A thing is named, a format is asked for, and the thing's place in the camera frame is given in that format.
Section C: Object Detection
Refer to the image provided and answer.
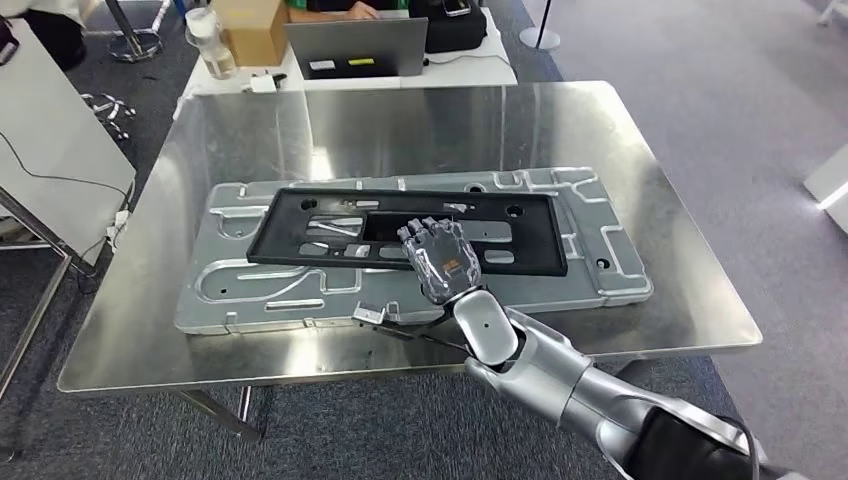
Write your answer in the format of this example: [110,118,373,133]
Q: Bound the white desk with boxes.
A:
[173,6,519,121]

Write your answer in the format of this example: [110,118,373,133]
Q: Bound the grey laptop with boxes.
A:
[284,16,430,81]

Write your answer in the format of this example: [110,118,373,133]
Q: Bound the chrome chair base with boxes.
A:
[105,0,165,63]

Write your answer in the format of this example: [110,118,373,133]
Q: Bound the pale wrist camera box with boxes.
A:
[351,301,389,327]

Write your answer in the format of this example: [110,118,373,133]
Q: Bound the grey stamped metal panel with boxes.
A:
[173,165,655,337]

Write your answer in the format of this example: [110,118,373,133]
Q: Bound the person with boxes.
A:
[284,0,412,23]
[0,0,101,72]

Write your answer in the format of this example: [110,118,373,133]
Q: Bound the brown cardboard box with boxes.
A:
[210,0,291,68]

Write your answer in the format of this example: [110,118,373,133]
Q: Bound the stainless steel workbench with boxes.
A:
[56,80,764,445]

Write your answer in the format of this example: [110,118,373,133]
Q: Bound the black bag with handle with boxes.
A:
[0,16,21,68]

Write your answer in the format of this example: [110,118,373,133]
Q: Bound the black padded case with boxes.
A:
[408,0,490,54]

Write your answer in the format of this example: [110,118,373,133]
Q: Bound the clear plastic bottle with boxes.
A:
[184,6,238,81]

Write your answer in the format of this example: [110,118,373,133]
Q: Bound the black plastic plate bracket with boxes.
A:
[246,187,570,278]

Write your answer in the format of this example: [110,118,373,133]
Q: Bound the grey stanchion post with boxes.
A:
[518,0,562,52]

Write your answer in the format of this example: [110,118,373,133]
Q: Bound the white power strip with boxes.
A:
[105,210,132,254]

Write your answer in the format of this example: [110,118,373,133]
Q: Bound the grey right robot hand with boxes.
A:
[396,216,484,308]

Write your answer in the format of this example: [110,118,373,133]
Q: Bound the white charger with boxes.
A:
[248,71,287,95]

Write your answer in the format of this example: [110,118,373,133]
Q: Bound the white lit counter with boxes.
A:
[803,142,848,236]

